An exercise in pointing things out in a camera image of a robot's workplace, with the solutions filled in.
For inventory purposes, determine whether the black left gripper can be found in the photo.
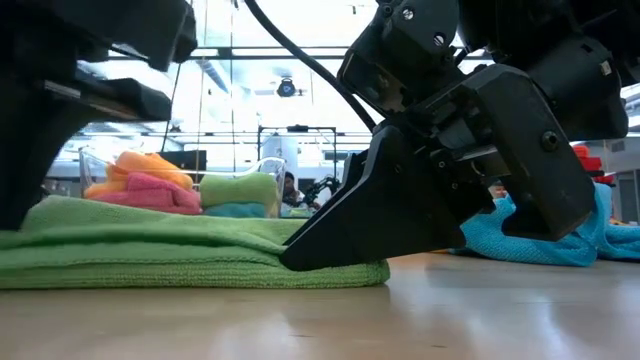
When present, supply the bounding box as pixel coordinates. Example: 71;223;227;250
0;49;173;231

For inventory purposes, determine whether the orange microfiber towel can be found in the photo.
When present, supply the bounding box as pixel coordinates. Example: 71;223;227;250
83;150;195;200

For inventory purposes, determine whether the clear plastic bin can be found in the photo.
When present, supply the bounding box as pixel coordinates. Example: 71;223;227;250
78;145;287;220

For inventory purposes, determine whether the pink microfiber towel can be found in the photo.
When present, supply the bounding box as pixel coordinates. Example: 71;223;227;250
92;172;203;216

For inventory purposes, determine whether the green microfiber towel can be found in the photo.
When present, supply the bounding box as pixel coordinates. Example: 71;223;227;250
199;172;280;209
0;194;391;290

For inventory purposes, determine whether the blue microfiber towel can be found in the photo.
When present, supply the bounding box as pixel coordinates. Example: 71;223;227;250
204;201;270;219
449;182;640;267

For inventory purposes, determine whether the red object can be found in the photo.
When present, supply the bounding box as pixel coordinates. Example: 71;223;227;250
572;144;617;186

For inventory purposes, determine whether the person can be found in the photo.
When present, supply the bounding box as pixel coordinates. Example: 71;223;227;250
281;170;321;212

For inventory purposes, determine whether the white pillar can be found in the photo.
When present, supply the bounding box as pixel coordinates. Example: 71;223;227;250
261;134;300;174

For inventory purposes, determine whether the black monitor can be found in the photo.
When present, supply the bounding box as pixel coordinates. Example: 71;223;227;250
159;149;208;172

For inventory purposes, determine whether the black ceiling device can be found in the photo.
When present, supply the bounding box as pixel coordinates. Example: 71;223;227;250
276;77;298;100

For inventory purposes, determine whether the black overhead crossbar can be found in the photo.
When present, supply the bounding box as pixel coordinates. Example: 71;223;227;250
107;46;494;61

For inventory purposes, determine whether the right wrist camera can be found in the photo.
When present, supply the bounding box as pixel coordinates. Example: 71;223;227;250
337;0;461;114

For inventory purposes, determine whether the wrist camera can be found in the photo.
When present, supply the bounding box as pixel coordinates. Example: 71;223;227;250
337;0;461;114
0;0;199;72

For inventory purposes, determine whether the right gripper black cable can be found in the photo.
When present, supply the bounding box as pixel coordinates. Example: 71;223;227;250
243;0;379;133

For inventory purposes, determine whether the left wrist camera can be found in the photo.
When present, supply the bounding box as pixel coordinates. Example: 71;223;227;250
0;0;199;72

